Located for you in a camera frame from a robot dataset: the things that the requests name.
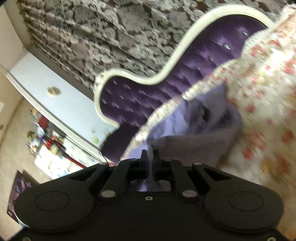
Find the lavender zip hooded jacket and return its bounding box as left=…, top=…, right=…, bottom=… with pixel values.
left=129, top=83, right=243, bottom=193

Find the red vacuum cleaner tube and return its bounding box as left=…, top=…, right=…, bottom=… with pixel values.
left=62, top=151, right=86, bottom=169

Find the white illustrated storage box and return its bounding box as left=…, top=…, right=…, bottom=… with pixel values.
left=34, top=145, right=82, bottom=179

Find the white door with stickers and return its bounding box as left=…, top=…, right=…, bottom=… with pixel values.
left=1, top=52, right=115, bottom=162

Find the cluttered shelf with items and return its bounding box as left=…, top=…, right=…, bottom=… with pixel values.
left=27, top=108, right=66, bottom=156

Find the floral quilted bedspread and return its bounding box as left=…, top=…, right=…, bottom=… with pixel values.
left=122, top=4, right=295, bottom=240

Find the purple tufted headboard white frame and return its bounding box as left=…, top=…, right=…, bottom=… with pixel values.
left=94, top=4, right=273, bottom=163

